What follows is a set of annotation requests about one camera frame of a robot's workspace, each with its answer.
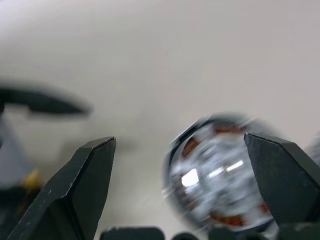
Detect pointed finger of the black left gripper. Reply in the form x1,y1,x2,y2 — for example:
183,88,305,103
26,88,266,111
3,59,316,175
0,86,94,119

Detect black spoked rotor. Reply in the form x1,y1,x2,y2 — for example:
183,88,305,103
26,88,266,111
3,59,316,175
162,112,283,233

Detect silver motor housing, copper windings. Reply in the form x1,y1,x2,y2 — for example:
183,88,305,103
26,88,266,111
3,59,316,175
168,119,320,230

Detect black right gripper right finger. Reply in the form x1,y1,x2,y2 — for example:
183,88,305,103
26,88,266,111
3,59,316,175
243,132,320,226

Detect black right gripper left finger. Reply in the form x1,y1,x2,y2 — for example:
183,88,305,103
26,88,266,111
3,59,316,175
8,136,117,240

